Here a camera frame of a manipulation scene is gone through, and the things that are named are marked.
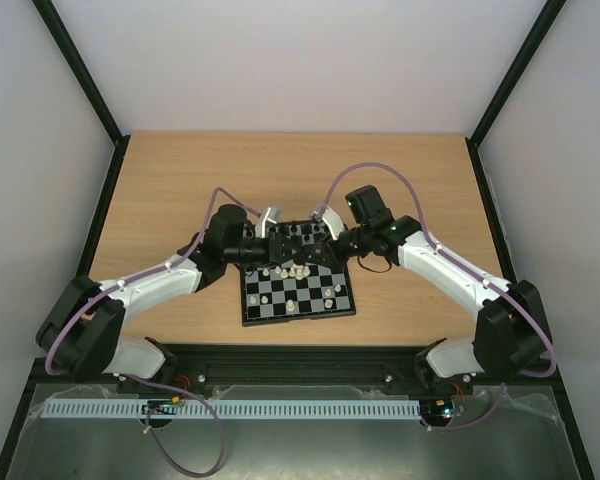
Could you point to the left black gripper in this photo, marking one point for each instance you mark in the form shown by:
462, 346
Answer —
286, 242

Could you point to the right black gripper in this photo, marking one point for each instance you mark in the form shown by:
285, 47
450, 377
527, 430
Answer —
330, 248

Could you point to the black magnetic chess board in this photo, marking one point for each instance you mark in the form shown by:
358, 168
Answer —
310, 286

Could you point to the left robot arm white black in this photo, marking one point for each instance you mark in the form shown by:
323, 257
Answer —
82, 335

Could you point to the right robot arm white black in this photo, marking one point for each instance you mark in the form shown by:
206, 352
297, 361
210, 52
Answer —
511, 334

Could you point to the black chess piece row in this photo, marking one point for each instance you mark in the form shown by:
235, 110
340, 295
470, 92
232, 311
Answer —
306, 232

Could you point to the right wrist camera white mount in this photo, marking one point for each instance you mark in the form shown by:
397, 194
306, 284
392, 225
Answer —
330, 219

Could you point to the black aluminium frame rail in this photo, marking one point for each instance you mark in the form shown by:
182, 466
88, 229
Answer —
393, 370

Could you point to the light blue slotted cable duct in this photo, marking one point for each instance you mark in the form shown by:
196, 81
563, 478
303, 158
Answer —
234, 409

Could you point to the left frame post black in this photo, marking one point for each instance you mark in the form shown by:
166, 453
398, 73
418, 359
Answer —
62, 38

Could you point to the frame post black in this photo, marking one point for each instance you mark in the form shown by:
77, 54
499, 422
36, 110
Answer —
62, 38
540, 28

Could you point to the right frame post black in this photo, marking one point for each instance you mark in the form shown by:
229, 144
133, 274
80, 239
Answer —
540, 28

